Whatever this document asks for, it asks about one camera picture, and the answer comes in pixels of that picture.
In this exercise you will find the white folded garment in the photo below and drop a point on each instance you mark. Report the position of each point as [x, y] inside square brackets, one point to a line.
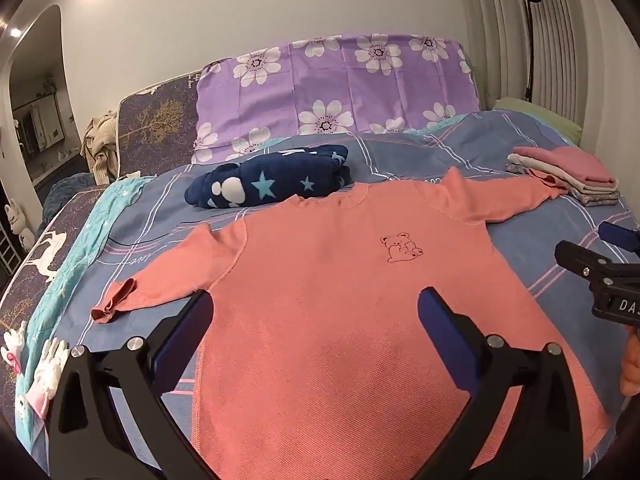
[530, 166]

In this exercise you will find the white plush toy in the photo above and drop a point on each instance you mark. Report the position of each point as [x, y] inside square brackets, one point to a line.
[12, 345]
[47, 375]

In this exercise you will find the grey-blue fuzzy blanket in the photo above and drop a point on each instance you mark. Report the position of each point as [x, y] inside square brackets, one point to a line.
[70, 192]

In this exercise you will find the purple flowered pillow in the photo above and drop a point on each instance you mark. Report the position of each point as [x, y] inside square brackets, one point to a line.
[350, 85]

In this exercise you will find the person's right hand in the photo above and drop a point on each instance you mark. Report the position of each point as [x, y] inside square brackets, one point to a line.
[632, 365]

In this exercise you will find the grey patterned folded garment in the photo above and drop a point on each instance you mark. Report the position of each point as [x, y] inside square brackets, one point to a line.
[597, 198]

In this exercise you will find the navy star print garment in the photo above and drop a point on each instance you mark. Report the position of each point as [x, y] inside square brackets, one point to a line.
[270, 180]

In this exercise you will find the white cat figurine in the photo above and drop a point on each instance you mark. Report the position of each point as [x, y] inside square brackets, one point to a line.
[16, 220]

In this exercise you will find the pink folded garment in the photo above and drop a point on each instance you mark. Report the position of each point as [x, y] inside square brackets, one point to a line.
[575, 165]

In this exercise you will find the pink bear print sweater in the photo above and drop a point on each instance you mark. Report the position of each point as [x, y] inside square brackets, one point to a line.
[325, 310]

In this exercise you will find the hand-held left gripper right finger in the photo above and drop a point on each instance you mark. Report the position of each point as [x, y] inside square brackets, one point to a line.
[445, 332]

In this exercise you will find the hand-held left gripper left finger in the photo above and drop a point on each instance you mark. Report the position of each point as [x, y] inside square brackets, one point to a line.
[182, 332]

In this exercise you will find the beige knit garment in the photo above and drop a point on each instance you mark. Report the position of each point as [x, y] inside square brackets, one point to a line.
[100, 145]

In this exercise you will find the dark deer print sheet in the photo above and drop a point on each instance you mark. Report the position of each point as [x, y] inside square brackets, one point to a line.
[45, 255]

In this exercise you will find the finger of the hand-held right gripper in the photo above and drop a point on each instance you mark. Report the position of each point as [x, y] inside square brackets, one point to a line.
[620, 237]
[580, 257]

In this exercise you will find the teal patterned sheet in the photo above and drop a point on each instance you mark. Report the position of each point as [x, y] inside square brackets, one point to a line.
[75, 280]

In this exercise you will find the white pleated curtain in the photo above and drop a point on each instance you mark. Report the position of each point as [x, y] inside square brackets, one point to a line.
[565, 35]

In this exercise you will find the dark tree print pillow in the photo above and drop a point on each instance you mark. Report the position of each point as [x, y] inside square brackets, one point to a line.
[155, 130]

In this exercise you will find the blue plaid bed sheet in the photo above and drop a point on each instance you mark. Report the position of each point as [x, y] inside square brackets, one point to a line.
[525, 220]

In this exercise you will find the green pillow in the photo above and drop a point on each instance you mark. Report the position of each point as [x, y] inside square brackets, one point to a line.
[540, 115]

